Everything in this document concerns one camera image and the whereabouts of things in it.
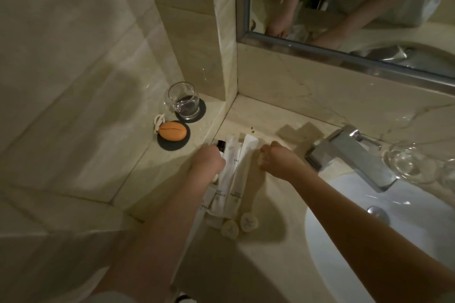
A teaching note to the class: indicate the small black-capped bottle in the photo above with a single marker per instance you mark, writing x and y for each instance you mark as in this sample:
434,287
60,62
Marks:
221,145

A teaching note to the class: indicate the silver-framed wall mirror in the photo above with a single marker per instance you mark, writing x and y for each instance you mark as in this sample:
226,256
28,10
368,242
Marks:
355,1

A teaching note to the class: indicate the clear glass tumbler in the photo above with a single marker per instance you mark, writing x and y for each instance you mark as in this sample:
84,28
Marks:
184,99

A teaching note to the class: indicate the person's left hand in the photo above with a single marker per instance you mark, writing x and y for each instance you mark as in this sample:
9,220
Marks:
208,162

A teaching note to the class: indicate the person's right fingers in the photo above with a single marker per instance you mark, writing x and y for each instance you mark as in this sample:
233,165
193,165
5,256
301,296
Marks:
266,157

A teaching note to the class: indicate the chrome faucet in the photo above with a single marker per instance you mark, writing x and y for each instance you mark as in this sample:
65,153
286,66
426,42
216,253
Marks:
355,159

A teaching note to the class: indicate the clear stemmed glass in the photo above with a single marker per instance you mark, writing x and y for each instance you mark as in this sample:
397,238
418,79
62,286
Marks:
405,162
448,175

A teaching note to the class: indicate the round black coaster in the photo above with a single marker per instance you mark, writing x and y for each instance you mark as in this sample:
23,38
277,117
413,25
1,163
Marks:
169,144
199,114

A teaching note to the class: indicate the person's right hand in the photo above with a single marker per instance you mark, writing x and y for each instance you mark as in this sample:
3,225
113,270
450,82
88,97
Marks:
280,162

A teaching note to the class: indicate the orange oval soap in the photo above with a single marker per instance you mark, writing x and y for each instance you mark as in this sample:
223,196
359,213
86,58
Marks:
172,131

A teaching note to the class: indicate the chrome sink drain stopper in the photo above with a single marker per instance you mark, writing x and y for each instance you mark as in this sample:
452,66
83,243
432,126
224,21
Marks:
378,213

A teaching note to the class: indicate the person's right forearm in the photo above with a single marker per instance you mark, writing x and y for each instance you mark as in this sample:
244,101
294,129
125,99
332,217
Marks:
362,242

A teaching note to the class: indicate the white tube sachet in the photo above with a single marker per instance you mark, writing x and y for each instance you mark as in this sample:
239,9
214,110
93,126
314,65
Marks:
241,175
230,160
208,203

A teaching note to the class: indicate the white sink basin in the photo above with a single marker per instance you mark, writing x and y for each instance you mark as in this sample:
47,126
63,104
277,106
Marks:
408,228

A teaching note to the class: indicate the person's left fingers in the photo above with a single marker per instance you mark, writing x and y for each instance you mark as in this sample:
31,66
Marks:
217,160

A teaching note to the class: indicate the person's left forearm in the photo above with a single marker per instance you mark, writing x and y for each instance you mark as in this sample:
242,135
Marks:
160,239

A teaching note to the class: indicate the round clear-wrapped toiletry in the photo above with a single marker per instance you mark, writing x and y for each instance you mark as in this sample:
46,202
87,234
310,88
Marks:
248,222
230,229

